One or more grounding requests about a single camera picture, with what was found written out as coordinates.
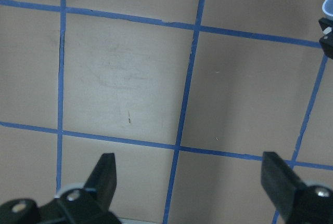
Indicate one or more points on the light blue plastic cup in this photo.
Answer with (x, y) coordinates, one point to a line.
(327, 8)

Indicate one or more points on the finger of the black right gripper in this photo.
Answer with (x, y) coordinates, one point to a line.
(326, 40)

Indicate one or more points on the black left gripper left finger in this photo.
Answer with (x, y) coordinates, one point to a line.
(102, 182)

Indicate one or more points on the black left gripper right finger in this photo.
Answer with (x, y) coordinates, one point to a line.
(281, 184)

